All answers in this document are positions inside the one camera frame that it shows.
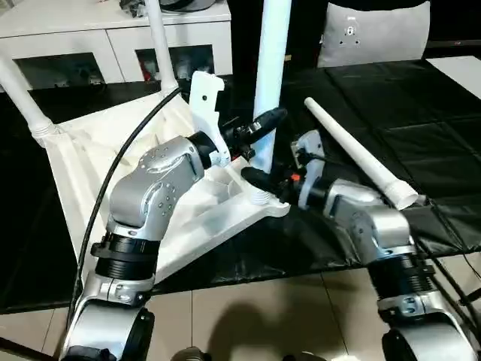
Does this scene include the white sideboard with glass doors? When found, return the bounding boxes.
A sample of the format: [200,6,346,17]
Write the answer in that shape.
[0,0,232,91]

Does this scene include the dark clutter pile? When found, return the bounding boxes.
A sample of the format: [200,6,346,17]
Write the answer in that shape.
[117,0,152,20]

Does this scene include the white plastic table top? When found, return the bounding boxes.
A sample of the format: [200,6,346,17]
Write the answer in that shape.
[37,88,290,285]

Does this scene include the grey cushion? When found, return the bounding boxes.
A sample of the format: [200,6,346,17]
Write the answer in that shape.
[317,0,431,69]

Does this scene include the black stand leg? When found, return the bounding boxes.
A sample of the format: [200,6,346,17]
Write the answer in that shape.
[458,287,481,307]

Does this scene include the grey helmet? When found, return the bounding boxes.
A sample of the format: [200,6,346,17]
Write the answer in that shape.
[157,0,226,13]

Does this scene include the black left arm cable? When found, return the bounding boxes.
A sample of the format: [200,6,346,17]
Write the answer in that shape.
[67,87,182,329]

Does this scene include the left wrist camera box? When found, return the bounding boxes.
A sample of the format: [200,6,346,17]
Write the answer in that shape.
[187,71,231,168]

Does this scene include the white plastic table leg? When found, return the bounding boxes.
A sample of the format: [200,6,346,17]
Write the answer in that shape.
[303,96,419,211]
[0,56,53,149]
[144,0,180,100]
[251,0,293,207]

